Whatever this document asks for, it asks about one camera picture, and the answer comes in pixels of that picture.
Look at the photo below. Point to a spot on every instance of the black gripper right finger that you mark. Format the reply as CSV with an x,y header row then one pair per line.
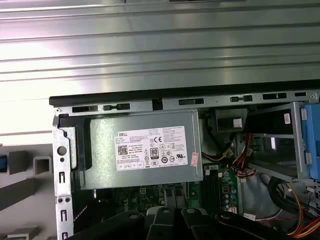
x,y
197,225

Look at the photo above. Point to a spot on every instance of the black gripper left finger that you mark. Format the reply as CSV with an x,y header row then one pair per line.
x,y
162,225

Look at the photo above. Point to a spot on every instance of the hard disk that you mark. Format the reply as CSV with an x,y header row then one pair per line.
x,y
2,162

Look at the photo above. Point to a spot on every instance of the green motherboard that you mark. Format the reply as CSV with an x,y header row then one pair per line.
x,y
147,197

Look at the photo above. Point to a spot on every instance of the black RAM slot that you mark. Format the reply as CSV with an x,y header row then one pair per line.
x,y
209,190
213,190
205,190
218,190

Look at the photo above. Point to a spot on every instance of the grey Dell power supply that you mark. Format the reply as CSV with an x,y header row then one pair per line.
x,y
105,150

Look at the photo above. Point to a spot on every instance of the black open PC case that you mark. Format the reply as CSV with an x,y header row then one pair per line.
x,y
62,195

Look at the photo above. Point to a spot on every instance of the metal optical drive cage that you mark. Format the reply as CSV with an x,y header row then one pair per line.
x,y
298,140

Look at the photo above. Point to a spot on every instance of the grey parts rack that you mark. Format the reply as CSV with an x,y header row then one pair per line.
x,y
20,192

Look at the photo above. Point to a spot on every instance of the blue plastic drive bracket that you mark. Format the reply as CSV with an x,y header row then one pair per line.
x,y
313,140

